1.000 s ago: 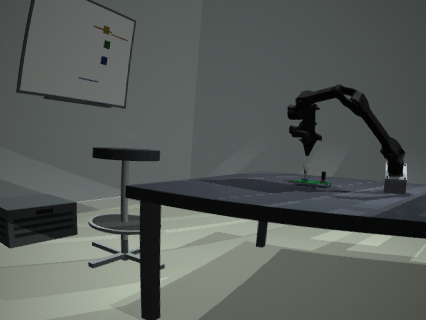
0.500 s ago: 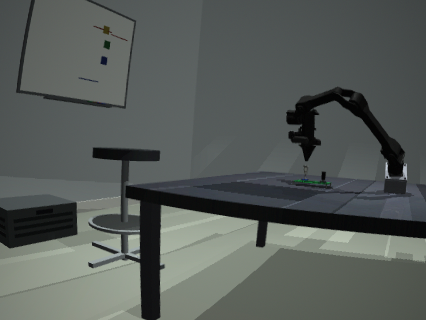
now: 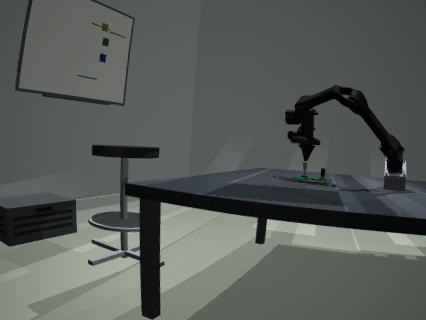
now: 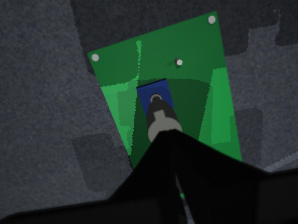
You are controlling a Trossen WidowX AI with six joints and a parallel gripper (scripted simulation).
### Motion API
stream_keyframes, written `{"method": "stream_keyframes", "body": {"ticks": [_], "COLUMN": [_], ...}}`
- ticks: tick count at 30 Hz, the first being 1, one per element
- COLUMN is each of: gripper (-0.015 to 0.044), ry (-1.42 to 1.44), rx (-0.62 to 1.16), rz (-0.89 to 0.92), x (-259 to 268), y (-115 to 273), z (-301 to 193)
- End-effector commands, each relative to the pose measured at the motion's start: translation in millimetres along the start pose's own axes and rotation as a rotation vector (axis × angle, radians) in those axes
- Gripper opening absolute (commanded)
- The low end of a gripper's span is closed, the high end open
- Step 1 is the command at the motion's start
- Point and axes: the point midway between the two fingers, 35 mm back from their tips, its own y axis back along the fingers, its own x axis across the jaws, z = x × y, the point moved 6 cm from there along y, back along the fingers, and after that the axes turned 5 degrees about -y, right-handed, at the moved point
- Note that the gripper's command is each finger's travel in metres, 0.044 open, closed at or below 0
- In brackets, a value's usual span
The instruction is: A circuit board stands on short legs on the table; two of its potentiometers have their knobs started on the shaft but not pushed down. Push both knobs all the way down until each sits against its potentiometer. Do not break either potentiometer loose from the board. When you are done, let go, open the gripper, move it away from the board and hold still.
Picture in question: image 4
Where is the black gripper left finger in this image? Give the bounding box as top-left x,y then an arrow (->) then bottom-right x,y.
0,130 -> 179,224

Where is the green circuit board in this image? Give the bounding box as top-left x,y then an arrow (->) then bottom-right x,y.
87,11 -> 242,169

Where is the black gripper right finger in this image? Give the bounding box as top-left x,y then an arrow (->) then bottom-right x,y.
168,129 -> 298,224

